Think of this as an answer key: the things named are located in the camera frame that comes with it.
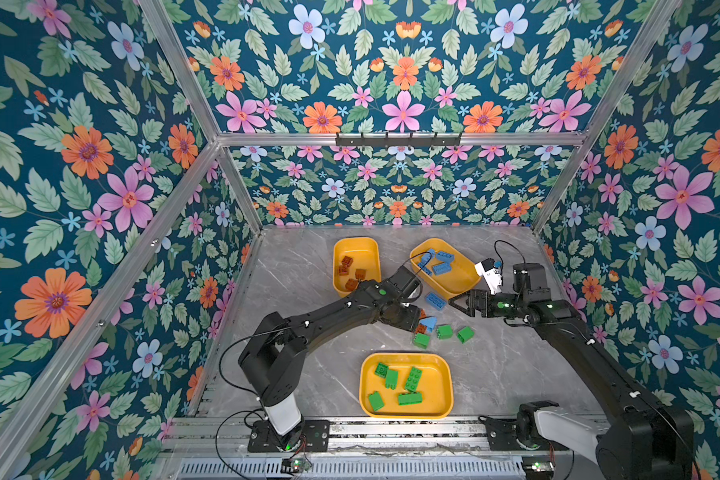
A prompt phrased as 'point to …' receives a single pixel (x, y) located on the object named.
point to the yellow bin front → (436, 385)
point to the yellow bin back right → (462, 277)
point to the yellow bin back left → (355, 260)
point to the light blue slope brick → (430, 323)
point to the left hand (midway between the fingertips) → (419, 318)
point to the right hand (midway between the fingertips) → (460, 299)
